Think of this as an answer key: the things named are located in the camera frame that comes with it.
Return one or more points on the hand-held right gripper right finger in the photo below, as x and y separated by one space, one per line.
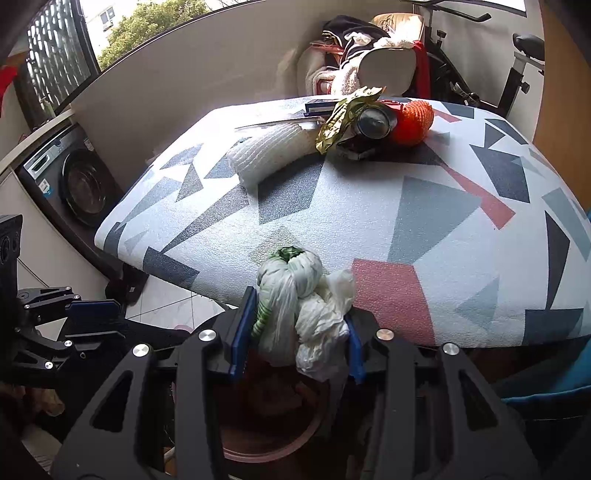
354 355

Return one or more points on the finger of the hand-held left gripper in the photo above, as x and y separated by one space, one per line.
101 332
94 308

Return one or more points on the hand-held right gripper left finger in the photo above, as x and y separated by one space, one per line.
242 332

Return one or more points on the knotted white plastic bag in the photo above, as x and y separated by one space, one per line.
295 304

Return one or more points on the round bin with dark liner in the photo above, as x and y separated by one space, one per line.
277 415

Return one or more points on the white foam net sleeve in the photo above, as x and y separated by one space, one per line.
268 152

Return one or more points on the gold foil wrapper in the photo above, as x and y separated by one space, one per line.
339 117

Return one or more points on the black table leg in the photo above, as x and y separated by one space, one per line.
127 284

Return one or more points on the grey front-load washing machine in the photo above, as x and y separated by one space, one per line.
74 180

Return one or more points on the geometric patterned tablecloth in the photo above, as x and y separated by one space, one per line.
369 207

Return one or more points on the window with metal grille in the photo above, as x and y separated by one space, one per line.
60 50

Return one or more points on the small blue cardboard box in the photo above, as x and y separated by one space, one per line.
321 107

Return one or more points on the orange foam fruit net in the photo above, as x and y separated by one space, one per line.
413 121

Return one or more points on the white fleece blanket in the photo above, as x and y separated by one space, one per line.
346 78

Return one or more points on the beige armchair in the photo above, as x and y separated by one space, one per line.
392 64

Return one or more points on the dark jacket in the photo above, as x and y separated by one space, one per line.
351 32

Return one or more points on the black exercise bike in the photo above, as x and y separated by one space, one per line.
512 69

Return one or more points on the brown wooden panel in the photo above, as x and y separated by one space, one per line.
565 69

